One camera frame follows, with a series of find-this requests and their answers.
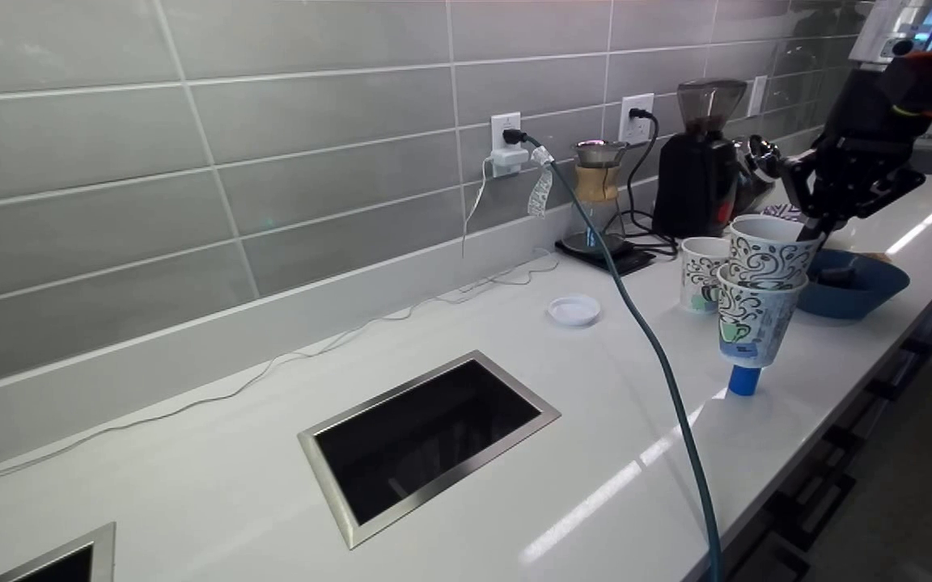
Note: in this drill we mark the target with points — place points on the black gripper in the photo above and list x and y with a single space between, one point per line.
873 142

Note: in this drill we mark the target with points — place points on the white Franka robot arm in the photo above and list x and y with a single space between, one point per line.
883 35

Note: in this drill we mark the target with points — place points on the black object in bowl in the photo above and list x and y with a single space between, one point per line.
835 272

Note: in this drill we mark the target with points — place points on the dark blue bowl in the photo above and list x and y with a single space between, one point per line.
865 293

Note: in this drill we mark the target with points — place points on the black coffee grinder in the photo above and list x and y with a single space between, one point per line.
697 174

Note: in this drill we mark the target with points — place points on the blue cylinder stand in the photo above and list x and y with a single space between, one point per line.
747 380

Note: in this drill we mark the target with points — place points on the glass pour-over carafe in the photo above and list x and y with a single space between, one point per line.
598 180

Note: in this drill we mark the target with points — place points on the black coffee scale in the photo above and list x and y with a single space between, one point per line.
585 249

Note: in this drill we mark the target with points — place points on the white round lid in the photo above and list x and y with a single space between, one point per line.
573 313

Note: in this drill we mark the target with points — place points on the white power adapter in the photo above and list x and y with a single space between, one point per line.
508 163

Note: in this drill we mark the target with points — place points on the dark base cabinet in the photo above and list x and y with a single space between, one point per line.
811 505

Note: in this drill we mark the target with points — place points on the large steel-framed counter opening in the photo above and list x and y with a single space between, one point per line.
423 438

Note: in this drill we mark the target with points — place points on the white wall socket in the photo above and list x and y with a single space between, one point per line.
631 101
755 96
499 120

